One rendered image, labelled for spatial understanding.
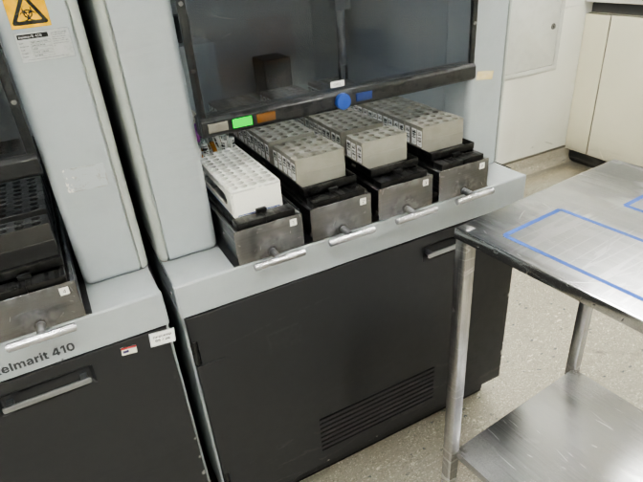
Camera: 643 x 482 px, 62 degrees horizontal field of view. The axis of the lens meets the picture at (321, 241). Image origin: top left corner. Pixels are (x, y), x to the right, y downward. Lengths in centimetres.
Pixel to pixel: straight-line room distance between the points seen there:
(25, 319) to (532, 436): 102
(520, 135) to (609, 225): 222
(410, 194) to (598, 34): 226
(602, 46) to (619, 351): 174
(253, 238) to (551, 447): 77
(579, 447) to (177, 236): 93
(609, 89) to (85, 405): 285
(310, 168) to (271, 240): 17
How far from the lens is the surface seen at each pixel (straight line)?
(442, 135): 123
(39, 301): 95
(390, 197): 110
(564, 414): 138
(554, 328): 207
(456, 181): 120
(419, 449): 161
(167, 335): 103
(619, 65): 320
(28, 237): 98
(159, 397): 111
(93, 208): 99
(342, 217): 105
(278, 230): 100
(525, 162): 327
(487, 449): 127
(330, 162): 108
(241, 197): 98
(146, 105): 95
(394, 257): 117
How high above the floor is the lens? 125
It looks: 30 degrees down
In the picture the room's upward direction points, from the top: 5 degrees counter-clockwise
